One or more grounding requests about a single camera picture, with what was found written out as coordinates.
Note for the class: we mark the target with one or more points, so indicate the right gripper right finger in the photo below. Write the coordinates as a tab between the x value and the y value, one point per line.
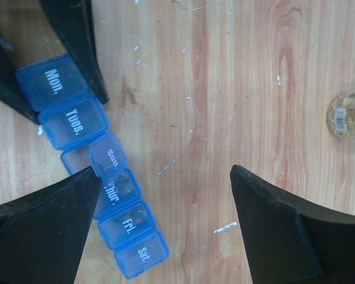
289	239

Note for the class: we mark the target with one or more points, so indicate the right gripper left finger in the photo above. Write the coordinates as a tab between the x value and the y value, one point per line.
43	234

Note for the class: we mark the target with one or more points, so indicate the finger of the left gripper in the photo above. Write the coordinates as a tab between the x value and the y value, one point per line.
10	92
72	21

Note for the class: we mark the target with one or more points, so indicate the blue weekly pill organizer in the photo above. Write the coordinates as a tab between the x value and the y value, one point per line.
75	123

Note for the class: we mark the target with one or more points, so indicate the clear glass pill bottle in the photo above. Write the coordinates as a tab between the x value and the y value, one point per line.
341	116

